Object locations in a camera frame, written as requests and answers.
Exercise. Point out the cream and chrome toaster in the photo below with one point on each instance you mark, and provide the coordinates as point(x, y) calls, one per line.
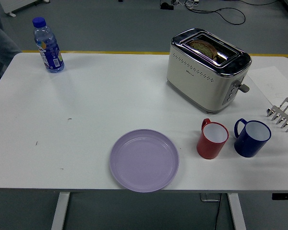
point(194, 79)

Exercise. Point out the bread slice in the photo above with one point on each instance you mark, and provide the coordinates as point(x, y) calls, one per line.
point(202, 48)

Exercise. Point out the purple plate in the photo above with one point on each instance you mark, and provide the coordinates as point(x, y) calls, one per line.
point(144, 160)

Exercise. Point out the red mug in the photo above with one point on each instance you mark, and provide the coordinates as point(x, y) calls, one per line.
point(208, 148)

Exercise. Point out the blue mug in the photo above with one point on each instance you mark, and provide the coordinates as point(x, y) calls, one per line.
point(247, 147)

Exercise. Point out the blue-capped water bottle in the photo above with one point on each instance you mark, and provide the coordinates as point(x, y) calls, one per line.
point(50, 50)

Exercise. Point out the white table leg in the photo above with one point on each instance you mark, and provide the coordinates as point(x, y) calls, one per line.
point(237, 210)
point(60, 210)

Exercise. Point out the metal toast rack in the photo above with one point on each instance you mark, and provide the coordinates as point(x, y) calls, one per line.
point(282, 119)

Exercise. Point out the person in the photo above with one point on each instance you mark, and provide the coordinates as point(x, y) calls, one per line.
point(2, 48)

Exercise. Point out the black table control panel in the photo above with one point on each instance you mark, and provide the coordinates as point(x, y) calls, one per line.
point(284, 196)

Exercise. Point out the clear bracket under table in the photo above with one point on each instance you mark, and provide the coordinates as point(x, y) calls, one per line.
point(207, 197)

